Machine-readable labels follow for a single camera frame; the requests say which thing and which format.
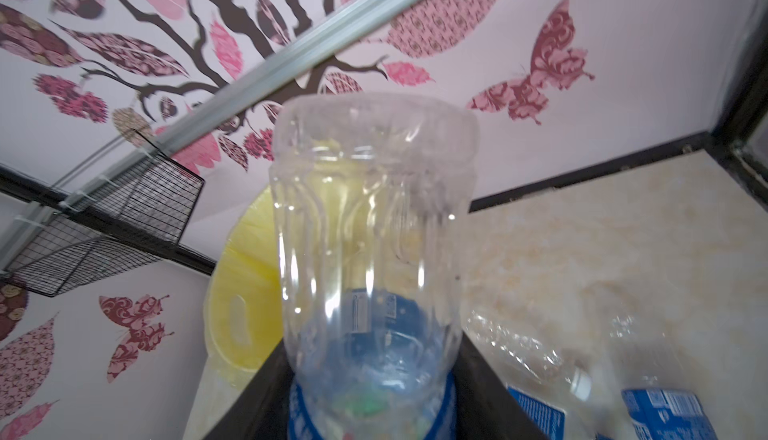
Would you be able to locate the yellow plastic bin liner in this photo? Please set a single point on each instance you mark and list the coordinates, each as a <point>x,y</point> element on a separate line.
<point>242,309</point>

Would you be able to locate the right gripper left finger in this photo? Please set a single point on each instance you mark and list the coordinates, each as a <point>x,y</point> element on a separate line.
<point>262,409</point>

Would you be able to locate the white plastic waste bin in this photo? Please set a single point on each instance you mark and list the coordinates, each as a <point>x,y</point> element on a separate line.
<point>219,387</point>

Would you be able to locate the aluminium rail back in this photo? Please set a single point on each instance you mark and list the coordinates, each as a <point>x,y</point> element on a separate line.
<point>101,91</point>

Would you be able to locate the clear bottle right back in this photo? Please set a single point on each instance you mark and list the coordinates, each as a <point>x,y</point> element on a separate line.
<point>652,381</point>

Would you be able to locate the black wire mesh basket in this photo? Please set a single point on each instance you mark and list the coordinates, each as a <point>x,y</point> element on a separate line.
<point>108,230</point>

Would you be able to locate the blue label bottle gripper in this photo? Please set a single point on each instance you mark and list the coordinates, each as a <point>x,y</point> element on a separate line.
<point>370,192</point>

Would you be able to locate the blue label bottle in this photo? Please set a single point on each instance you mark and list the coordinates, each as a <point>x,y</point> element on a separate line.
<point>551,387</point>

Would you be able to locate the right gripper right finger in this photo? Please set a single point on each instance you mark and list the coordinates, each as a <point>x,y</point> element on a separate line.
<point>484,408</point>

